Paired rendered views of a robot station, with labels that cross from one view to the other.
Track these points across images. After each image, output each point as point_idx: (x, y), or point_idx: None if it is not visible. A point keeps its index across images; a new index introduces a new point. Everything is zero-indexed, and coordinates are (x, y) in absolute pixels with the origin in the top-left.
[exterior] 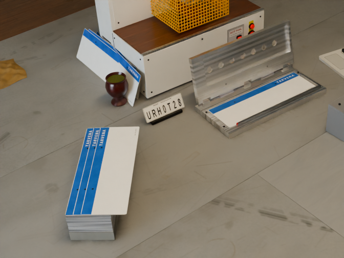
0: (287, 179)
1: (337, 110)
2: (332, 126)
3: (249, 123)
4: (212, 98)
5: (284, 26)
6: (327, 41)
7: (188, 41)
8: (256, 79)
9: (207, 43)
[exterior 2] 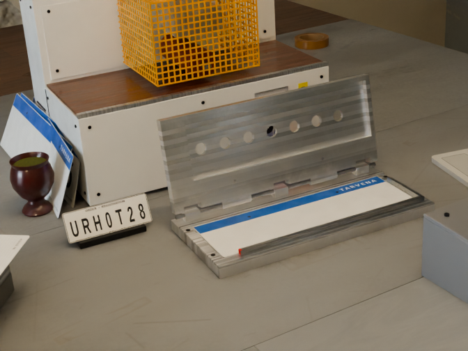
0: None
1: (440, 226)
2: (432, 262)
3: (264, 252)
4: (205, 205)
5: (358, 87)
6: (453, 138)
7: (174, 103)
8: (301, 182)
9: None
